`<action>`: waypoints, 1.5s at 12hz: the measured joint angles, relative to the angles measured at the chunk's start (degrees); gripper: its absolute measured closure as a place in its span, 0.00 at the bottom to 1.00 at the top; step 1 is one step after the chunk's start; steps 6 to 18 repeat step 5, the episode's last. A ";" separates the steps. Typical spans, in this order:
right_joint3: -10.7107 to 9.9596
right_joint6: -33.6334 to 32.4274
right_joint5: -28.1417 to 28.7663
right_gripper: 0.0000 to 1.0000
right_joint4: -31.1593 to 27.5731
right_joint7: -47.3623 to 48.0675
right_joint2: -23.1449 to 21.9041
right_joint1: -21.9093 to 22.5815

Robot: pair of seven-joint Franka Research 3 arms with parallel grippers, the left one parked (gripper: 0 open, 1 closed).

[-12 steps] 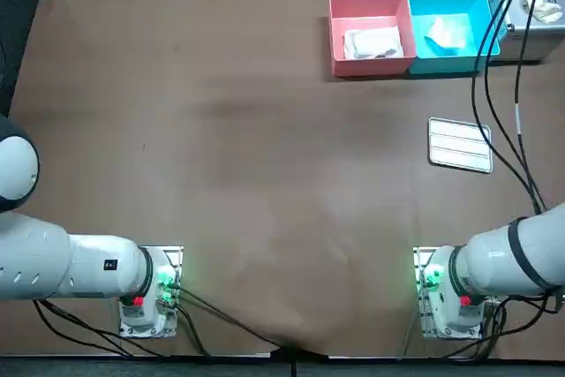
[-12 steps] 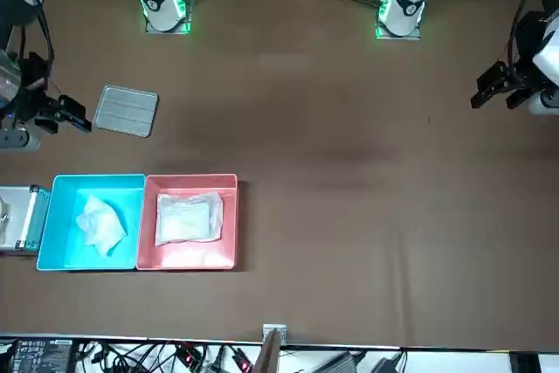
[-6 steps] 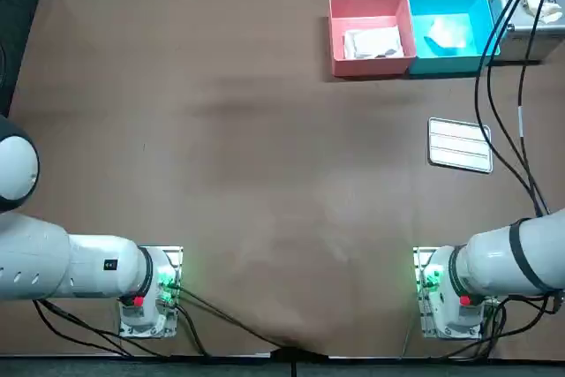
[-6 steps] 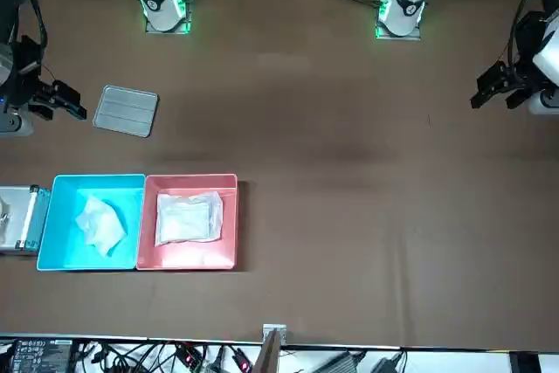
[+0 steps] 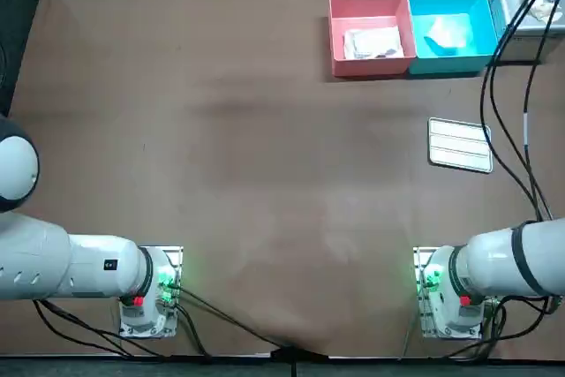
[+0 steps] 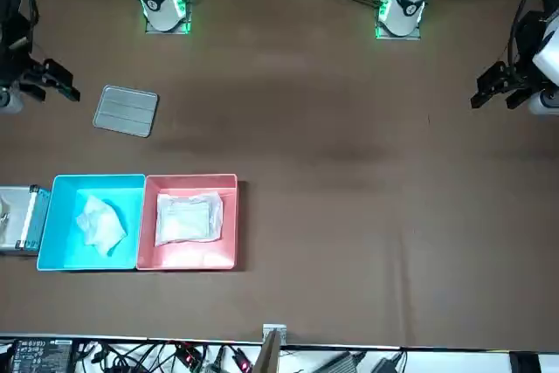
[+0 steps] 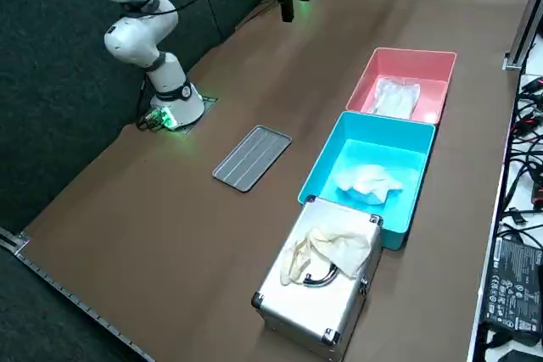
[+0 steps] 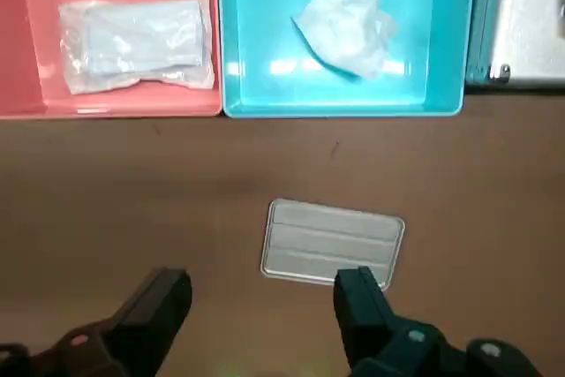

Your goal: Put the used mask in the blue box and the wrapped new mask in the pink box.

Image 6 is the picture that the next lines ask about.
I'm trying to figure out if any blue plastic box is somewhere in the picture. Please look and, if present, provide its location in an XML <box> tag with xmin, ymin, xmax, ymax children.
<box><xmin>36</xmin><ymin>173</ymin><xmax>148</xmax><ymax>273</ymax></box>

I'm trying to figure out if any grey power adapter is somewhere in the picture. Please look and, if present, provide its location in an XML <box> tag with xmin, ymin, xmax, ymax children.
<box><xmin>321</xmin><ymin>350</ymin><xmax>368</xmax><ymax>373</ymax></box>

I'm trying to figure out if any white used mask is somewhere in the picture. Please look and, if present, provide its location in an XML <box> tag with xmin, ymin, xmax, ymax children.
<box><xmin>76</xmin><ymin>195</ymin><xmax>128</xmax><ymax>257</ymax></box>

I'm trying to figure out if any small black power adapter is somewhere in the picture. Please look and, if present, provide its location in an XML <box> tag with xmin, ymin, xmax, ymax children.
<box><xmin>373</xmin><ymin>357</ymin><xmax>407</xmax><ymax>373</ymax></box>

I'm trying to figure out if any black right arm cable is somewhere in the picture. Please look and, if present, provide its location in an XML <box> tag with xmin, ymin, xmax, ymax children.
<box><xmin>17</xmin><ymin>0</ymin><xmax>43</xmax><ymax>58</ymax></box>

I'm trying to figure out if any grey metal tray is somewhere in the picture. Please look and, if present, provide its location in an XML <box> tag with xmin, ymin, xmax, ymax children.
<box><xmin>92</xmin><ymin>84</ymin><xmax>161</xmax><ymax>138</ymax></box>

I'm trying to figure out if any black labelled power adapter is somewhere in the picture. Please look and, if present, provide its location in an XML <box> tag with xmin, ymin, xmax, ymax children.
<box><xmin>8</xmin><ymin>337</ymin><xmax>75</xmax><ymax>373</ymax></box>

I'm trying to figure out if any black box adapter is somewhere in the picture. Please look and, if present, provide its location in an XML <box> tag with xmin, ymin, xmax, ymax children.
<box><xmin>508</xmin><ymin>351</ymin><xmax>542</xmax><ymax>373</ymax></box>

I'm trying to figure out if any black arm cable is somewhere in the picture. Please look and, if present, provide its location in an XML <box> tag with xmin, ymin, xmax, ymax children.
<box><xmin>17</xmin><ymin>0</ymin><xmax>43</xmax><ymax>58</ymax></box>
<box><xmin>506</xmin><ymin>0</ymin><xmax>551</xmax><ymax>81</ymax></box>

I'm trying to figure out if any plastic-wrapped blue new mask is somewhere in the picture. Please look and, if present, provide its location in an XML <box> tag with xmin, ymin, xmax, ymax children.
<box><xmin>154</xmin><ymin>190</ymin><xmax>224</xmax><ymax>247</ymax></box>

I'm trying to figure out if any aluminium carry case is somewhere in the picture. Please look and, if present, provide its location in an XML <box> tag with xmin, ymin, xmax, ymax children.
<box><xmin>0</xmin><ymin>184</ymin><xmax>52</xmax><ymax>257</ymax></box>

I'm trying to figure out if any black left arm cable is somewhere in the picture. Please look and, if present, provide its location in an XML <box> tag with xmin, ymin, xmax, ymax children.
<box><xmin>506</xmin><ymin>0</ymin><xmax>551</xmax><ymax>81</ymax></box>

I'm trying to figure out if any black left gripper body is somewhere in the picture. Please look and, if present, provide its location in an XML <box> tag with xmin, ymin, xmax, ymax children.
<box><xmin>501</xmin><ymin>62</ymin><xmax>542</xmax><ymax>94</ymax></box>

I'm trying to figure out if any pink plastic box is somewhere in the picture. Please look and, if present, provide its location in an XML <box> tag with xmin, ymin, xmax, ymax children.
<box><xmin>135</xmin><ymin>172</ymin><xmax>240</xmax><ymax>272</ymax></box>

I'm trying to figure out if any aluminium profile post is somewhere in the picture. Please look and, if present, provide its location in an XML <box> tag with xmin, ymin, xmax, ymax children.
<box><xmin>255</xmin><ymin>323</ymin><xmax>288</xmax><ymax>373</ymax></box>

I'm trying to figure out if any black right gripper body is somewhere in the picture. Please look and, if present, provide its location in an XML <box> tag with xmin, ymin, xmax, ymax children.
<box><xmin>6</xmin><ymin>56</ymin><xmax>48</xmax><ymax>86</ymax></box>

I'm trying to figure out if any black module with red light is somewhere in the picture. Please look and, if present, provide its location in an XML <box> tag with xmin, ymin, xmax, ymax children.
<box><xmin>176</xmin><ymin>344</ymin><xmax>206</xmax><ymax>368</ymax></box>
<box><xmin>231</xmin><ymin>349</ymin><xmax>254</xmax><ymax>372</ymax></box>

